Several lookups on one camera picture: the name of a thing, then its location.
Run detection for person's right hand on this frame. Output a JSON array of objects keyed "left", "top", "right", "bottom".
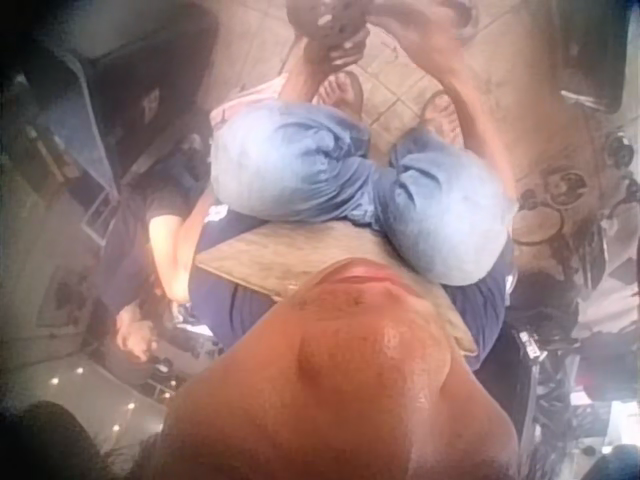
[{"left": 367, "top": 0, "right": 454, "bottom": 51}]

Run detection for person's left hand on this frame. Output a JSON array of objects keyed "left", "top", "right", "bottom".
[{"left": 301, "top": 23, "right": 373, "bottom": 71}]

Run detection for dark round metal part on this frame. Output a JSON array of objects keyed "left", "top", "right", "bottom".
[{"left": 285, "top": 0, "right": 374, "bottom": 42}]

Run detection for pink cloth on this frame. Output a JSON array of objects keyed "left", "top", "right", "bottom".
[{"left": 209, "top": 74, "right": 286, "bottom": 129}]

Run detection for person's legs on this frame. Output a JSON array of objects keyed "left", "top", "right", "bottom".
[{"left": 208, "top": 69, "right": 512, "bottom": 287}]

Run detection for wooden board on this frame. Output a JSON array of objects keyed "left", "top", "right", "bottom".
[{"left": 193, "top": 219, "right": 479, "bottom": 357}]

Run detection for black and blue machine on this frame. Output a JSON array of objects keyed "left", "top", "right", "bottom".
[{"left": 19, "top": 0, "right": 221, "bottom": 201}]

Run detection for heap of wheels and parts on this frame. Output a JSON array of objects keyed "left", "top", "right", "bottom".
[{"left": 509, "top": 74, "right": 640, "bottom": 286}]

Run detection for black metal frame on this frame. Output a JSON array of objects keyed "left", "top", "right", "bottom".
[{"left": 509, "top": 314, "right": 640, "bottom": 451}]

